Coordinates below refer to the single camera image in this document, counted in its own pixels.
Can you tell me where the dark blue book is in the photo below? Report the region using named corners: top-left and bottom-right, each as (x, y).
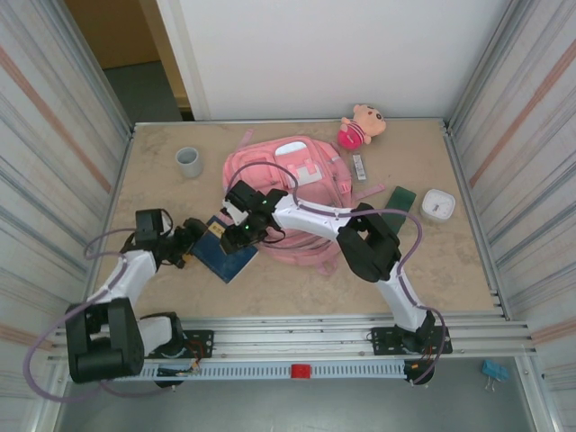
top-left (192, 214), bottom-right (260, 285)

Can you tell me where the pink backpack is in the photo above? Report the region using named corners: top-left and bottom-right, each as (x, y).
top-left (221, 129), bottom-right (386, 277)

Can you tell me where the grey plastic cup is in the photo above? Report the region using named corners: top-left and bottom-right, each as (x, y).
top-left (175, 146), bottom-right (206, 180)

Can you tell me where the pink plush doll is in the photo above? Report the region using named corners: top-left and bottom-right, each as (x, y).
top-left (337, 103), bottom-right (387, 149)

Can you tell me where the white square clock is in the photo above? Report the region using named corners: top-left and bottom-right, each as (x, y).
top-left (419, 188), bottom-right (457, 223)

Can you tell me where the blue binder clip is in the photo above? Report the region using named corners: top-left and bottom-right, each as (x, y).
top-left (481, 358), bottom-right (509, 392)

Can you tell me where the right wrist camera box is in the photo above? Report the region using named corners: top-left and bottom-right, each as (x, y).
top-left (222, 196), bottom-right (248, 225)

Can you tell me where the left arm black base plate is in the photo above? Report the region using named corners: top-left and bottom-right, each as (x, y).
top-left (134, 329), bottom-right (215, 360)

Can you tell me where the aluminium table frame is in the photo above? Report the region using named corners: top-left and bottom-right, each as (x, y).
top-left (47, 117), bottom-right (539, 361)

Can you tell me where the white slotted cable duct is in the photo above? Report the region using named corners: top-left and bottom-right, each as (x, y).
top-left (67, 362), bottom-right (406, 382)

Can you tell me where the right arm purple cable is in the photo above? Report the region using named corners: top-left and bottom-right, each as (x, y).
top-left (231, 162), bottom-right (453, 388)

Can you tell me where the white door frame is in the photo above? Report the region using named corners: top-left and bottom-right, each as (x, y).
top-left (155, 0), bottom-right (212, 122)

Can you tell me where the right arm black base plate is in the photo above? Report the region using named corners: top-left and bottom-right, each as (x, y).
top-left (369, 324), bottom-right (453, 357)

